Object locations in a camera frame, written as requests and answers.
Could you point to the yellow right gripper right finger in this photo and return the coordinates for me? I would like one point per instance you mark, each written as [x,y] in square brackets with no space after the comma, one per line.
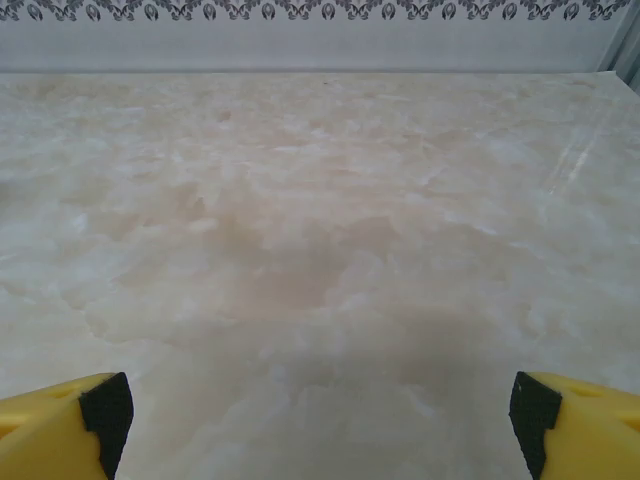
[595,435]

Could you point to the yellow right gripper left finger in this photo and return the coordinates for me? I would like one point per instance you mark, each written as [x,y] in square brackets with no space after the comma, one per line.
[45,435]

